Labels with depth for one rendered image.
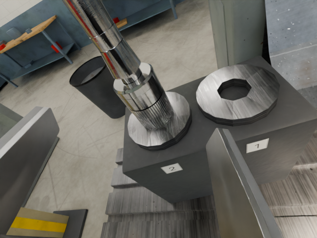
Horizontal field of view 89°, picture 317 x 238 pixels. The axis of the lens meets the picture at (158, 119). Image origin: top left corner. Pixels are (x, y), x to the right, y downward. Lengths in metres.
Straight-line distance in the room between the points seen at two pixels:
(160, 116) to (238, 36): 0.43
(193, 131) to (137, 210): 0.26
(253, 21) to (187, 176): 0.46
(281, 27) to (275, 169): 0.37
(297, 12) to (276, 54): 0.09
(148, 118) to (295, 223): 0.28
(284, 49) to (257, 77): 0.34
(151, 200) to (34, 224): 1.36
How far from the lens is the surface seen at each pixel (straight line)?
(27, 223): 1.65
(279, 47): 0.56
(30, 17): 5.57
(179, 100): 0.22
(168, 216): 0.39
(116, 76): 0.16
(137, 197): 0.41
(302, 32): 0.58
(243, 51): 0.61
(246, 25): 0.57
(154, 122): 0.19
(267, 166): 0.29
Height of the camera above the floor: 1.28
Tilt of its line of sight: 46 degrees down
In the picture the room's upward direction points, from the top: 33 degrees counter-clockwise
